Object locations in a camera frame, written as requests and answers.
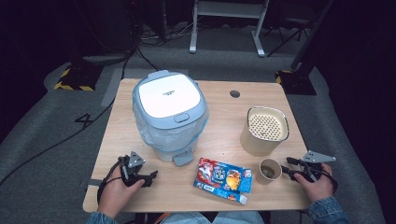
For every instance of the black stand with slanted post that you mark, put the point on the black stand with slanted post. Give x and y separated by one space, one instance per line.
299 82

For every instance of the white pedal trash can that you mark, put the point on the white pedal trash can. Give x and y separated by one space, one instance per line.
168 99

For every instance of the brown paper cup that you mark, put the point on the brown paper cup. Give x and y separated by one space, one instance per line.
264 179

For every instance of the dark round table grommet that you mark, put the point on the dark round table grommet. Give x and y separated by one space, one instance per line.
234 93

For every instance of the black stand base yellow stripes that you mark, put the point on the black stand base yellow stripes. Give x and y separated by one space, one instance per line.
79 77

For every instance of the person's right hand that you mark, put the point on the person's right hand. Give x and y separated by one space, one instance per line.
320 188

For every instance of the white metal table frame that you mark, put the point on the white metal table frame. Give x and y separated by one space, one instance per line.
229 9

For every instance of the grey floor tape strip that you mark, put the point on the grey floor tape strip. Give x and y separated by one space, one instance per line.
110 88

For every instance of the person's left hand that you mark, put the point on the person's left hand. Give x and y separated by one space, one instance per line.
115 196

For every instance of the red and blue snack packet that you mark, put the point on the red and blue snack packet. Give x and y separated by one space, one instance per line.
218 178

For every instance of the beige container with perforated strainer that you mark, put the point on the beige container with perforated strainer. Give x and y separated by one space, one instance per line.
252 143

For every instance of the grey tape on table edge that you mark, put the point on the grey tape on table edge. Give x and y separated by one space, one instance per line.
95 182

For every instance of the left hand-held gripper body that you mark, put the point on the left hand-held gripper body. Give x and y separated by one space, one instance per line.
136 160

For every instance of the black tripod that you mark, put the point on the black tripod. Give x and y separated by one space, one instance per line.
294 31

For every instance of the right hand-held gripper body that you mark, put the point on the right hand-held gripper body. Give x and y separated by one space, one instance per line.
316 157

